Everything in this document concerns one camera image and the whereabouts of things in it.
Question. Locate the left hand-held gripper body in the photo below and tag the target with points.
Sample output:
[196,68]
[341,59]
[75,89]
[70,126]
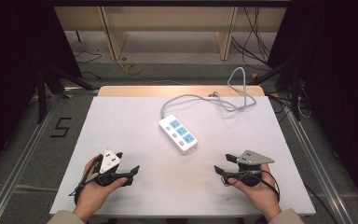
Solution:
[108,161]

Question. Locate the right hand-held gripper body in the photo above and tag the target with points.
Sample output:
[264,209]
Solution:
[252,159]

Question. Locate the white power strip blue sockets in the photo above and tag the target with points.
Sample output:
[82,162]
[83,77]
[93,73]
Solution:
[177,134]

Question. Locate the person's right hand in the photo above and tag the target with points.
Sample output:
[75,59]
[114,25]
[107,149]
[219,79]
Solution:
[259,194]

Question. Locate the person's left hand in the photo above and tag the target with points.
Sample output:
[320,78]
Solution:
[94,196]

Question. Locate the white table mat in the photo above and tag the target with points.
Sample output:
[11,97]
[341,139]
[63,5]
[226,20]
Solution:
[136,130]

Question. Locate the person's right beige sleeve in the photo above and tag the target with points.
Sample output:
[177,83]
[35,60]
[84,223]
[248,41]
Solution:
[287,217]

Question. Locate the person's beige sleeve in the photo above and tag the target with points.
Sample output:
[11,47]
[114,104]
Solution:
[287,217]
[64,217]

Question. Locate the person's left beige sleeve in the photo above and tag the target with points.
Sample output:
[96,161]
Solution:
[64,217]

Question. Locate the black metal stand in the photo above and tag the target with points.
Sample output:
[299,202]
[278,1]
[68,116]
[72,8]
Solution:
[40,93]
[296,93]

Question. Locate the wooden table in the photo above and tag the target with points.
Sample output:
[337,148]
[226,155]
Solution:
[167,91]

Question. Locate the yellow tape roll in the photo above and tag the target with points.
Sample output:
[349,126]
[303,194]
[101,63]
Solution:
[139,69]

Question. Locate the dark curtain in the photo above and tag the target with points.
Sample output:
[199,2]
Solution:
[338,77]
[9,62]

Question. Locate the aluminium floor rail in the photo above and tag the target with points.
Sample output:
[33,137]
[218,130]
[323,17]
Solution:
[309,155]
[22,155]

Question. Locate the beige wooden desk frame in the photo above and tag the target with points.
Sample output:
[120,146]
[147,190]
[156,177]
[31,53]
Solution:
[115,40]

